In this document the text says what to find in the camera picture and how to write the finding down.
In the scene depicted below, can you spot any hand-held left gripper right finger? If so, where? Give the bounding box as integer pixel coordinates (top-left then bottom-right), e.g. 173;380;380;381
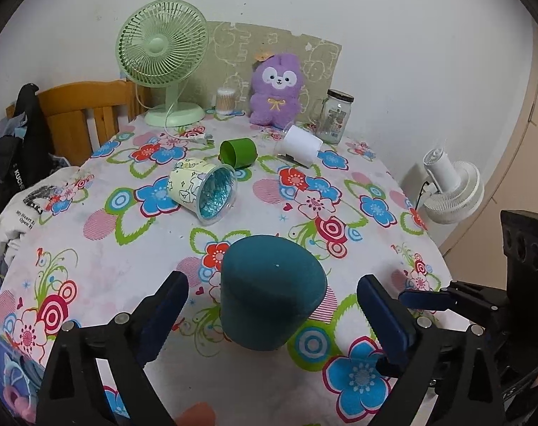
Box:
357;274;508;426

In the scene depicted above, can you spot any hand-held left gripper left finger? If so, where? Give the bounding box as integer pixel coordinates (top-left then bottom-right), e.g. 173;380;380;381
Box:
36;271;190;426

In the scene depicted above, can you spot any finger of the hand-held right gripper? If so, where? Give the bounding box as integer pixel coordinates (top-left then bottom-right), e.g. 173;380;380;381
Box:
397;281;510;326

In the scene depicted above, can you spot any teal cup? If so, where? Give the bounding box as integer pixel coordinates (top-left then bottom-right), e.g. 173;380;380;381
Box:
220;235;328;352

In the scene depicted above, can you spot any clear patterned plastic cup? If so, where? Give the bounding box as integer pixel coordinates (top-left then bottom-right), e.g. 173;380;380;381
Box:
167;157;238;225

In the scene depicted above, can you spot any green cup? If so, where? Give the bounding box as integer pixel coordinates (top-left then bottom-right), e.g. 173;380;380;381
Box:
219;138;258;170

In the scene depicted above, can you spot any white cup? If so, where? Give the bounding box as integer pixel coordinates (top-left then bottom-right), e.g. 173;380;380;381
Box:
276;125;323;165

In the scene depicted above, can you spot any floral tablecloth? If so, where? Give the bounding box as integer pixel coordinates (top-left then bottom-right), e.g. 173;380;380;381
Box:
0;109;457;426

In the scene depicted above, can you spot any white fan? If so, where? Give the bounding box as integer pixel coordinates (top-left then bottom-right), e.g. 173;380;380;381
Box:
422;148;485;225

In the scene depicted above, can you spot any white printed shirt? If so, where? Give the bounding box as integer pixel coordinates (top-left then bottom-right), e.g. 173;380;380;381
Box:
0;166;81;258

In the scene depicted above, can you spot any glass jar with black lid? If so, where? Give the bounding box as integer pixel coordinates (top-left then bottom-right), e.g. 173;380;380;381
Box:
312;89;355;145

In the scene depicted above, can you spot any wooden chair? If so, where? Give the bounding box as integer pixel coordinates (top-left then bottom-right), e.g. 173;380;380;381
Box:
6;79;152;167

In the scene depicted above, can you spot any cotton swab container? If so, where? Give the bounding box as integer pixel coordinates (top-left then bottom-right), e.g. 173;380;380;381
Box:
216;87;237;115

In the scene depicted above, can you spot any black jacket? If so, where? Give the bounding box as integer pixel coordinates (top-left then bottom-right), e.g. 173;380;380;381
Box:
0;83;54;231

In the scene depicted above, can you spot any purple plush toy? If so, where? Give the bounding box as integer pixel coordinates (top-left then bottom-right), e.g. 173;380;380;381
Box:
249;52;303;127

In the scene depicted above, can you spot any green desk fan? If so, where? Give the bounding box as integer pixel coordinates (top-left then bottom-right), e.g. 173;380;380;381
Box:
115;1;210;128

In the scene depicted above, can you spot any green patterned board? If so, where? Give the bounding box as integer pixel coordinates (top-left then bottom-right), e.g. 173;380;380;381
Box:
197;21;343;118

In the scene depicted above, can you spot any white fan cable with plug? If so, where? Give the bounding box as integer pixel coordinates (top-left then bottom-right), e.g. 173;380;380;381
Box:
135;82;215;147

